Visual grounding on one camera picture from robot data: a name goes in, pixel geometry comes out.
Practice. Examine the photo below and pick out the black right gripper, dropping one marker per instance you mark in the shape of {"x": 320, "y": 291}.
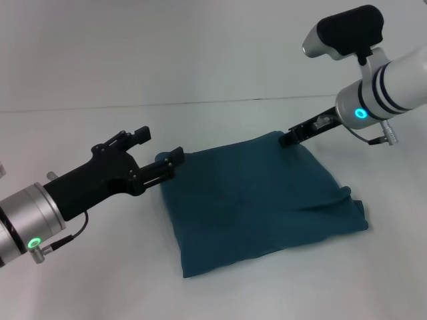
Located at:
{"x": 317, "y": 128}

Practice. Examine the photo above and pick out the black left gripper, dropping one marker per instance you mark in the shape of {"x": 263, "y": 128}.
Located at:
{"x": 93, "y": 183}

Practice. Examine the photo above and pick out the teal t-shirt with FREE print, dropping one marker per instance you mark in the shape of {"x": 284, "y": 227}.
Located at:
{"x": 253, "y": 200}

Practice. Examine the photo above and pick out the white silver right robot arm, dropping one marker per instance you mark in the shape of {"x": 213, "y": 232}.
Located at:
{"x": 383, "y": 90}

